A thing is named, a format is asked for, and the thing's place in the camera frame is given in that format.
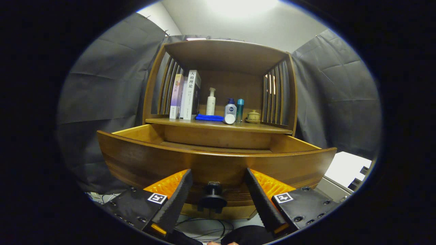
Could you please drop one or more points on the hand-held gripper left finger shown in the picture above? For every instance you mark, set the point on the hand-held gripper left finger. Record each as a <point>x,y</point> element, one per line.
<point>177,200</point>

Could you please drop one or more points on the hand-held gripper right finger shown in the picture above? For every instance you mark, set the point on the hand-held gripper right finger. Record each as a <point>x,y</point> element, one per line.
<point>264,204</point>

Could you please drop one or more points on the black drawer knob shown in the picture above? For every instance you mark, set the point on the black drawer knob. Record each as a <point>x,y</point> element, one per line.
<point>213,200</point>

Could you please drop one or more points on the wooden drawer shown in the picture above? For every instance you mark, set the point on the wooden drawer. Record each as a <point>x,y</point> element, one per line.
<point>218,166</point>

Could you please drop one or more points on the white green-topped tube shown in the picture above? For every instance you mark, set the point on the white green-topped tube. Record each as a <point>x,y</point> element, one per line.
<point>229,119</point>

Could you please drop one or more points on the wooden cabinet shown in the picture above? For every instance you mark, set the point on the wooden cabinet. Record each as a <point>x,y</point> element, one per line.
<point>231,85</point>

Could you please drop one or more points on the white grey plastic box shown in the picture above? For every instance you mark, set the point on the white grey plastic box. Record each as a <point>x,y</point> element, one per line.
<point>344,166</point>

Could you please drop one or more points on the beige lidded teacup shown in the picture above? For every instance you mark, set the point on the beige lidded teacup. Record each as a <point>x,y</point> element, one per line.
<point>253,116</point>

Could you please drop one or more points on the blue folded cloth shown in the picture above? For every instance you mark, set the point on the blue folded cloth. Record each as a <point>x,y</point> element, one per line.
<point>207,117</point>

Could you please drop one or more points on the teal slim bottle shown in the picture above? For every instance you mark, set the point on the teal slim bottle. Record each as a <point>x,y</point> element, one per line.
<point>240,110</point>

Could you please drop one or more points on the white blue-capped lotion bottle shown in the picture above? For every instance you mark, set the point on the white blue-capped lotion bottle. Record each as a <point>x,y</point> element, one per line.
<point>231,109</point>

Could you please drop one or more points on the white pump bottle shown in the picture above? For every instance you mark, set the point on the white pump bottle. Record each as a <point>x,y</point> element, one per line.
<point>211,105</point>

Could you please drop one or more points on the purple book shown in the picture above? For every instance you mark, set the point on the purple book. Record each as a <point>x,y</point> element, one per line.
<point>176,98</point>

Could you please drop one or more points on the white book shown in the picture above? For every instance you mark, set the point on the white book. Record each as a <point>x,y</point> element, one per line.
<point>190,98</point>

